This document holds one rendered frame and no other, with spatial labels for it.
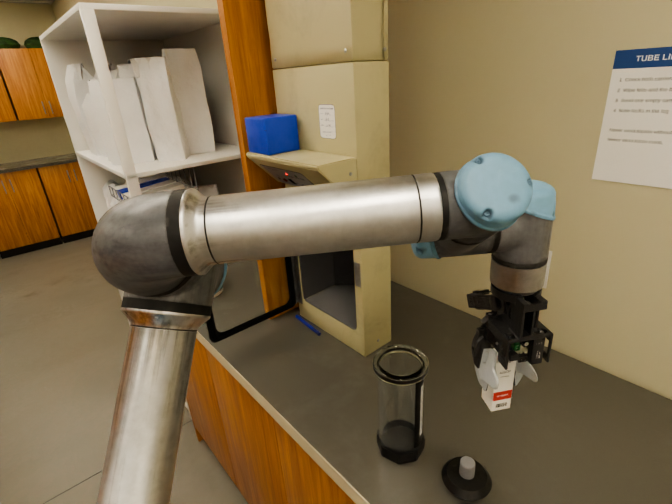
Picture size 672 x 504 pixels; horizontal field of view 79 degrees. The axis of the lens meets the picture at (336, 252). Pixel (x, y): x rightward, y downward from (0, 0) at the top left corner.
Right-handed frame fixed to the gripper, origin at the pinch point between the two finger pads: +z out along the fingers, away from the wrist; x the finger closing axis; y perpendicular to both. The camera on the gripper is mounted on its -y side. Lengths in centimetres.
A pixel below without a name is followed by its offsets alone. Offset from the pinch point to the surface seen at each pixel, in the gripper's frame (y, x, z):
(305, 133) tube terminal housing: -58, -25, -37
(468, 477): 2.9, -5.8, 19.9
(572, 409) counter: -11.5, 26.8, 25.0
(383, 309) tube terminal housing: -45.4, -9.0, 12.0
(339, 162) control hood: -39, -19, -33
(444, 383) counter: -26.1, 1.6, 24.6
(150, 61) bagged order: -154, -82, -61
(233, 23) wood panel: -70, -39, -64
